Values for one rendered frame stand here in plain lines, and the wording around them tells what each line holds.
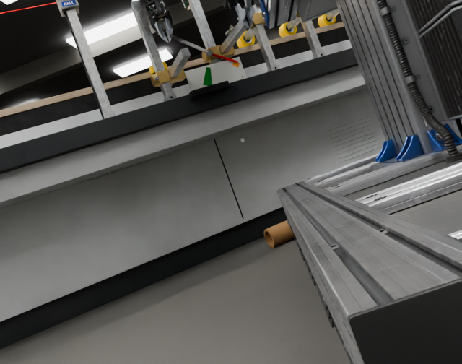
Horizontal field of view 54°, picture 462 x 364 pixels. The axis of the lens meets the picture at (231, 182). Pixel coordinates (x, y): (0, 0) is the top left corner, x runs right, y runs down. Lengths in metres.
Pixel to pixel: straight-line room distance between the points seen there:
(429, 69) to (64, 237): 1.52
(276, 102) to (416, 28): 1.15
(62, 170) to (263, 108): 0.88
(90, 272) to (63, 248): 0.15
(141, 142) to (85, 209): 0.39
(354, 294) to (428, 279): 0.04
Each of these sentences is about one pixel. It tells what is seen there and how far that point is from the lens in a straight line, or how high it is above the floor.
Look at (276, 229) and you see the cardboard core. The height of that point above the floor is 0.07.
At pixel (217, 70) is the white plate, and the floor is 0.77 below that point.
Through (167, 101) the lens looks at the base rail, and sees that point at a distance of 1.86.
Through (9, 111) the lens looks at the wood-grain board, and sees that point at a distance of 2.07.
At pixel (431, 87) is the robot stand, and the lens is 0.99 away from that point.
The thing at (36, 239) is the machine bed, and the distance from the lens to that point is 2.00.
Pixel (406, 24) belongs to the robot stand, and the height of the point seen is 0.48.
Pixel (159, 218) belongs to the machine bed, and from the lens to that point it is 2.02.
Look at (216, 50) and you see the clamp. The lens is 2.00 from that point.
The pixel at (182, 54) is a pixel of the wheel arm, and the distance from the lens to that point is 1.69.
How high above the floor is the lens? 0.32
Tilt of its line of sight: level
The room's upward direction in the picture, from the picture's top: 20 degrees counter-clockwise
